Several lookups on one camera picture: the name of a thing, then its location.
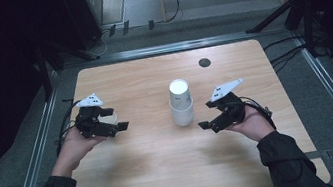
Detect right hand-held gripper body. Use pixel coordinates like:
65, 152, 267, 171
207, 77, 250, 127

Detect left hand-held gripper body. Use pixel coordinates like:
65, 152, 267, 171
70, 91, 110, 141

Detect single white paper cup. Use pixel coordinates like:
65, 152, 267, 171
96, 110, 120, 129

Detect stack of white paper cups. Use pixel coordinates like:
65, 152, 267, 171
166, 77, 199, 130

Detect person's right hand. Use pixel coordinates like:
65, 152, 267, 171
224, 101, 278, 147

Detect person's left hand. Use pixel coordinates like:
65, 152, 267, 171
46, 122, 112, 181

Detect black round table grommet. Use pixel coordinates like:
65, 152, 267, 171
198, 56, 213, 69

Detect black metal stand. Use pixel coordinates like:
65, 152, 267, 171
32, 40, 70, 103

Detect grey tape strip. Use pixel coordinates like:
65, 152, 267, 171
304, 149, 325, 162

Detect black cabinet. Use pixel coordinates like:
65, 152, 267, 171
60, 0, 111, 54

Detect black tripod stand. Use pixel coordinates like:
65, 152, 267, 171
240, 0, 333, 68

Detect right hand-held gripper cable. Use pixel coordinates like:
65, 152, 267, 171
239, 91, 277, 135

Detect white floor cable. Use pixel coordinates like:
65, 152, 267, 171
85, 29, 116, 59

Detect black floor cables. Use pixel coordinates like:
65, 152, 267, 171
262, 31, 333, 75

